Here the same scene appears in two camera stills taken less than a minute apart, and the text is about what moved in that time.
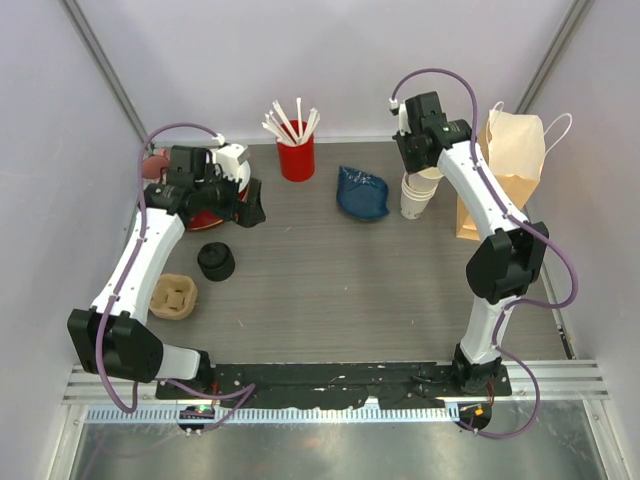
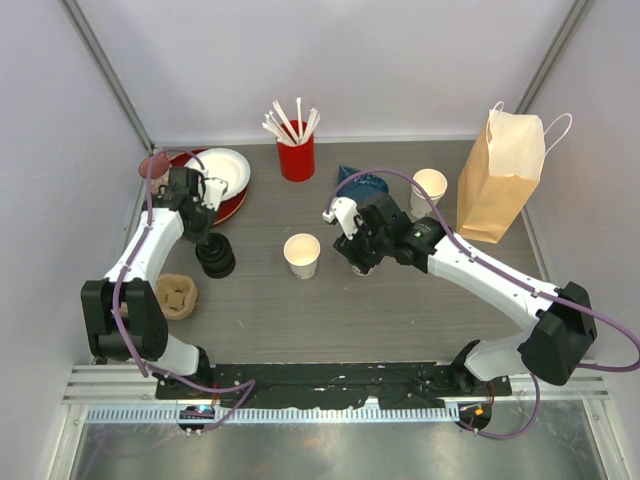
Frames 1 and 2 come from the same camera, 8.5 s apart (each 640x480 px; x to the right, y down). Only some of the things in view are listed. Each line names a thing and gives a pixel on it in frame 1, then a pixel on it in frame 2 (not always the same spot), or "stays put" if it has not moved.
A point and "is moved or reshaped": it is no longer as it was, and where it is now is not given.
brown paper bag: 513,147 stays put
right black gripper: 409,165 → 351,249
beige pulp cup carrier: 173,297 stays put
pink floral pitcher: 152,165 stays put
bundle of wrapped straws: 279,125 stays put
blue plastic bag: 361,196 stays put
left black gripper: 247,213 → 200,237
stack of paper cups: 417,188 is moved or reshaped
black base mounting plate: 385,385 stays put
